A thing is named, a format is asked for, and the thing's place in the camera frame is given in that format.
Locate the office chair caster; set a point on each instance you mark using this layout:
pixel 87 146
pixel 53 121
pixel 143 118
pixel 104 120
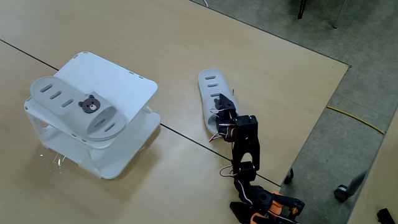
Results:
pixel 342 193

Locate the metal chair leg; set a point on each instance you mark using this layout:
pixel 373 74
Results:
pixel 338 14

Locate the black table caster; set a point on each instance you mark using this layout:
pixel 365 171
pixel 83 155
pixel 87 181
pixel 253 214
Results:
pixel 288 177

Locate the white bear slipper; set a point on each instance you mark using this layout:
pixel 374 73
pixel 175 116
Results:
pixel 74 119
pixel 205 99

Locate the white plastic shelf box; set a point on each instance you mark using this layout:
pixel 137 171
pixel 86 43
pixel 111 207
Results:
pixel 102 74

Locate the black floor object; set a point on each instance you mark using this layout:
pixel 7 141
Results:
pixel 385 216

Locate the black chair leg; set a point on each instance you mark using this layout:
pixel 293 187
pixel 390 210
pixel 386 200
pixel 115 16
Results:
pixel 301 9

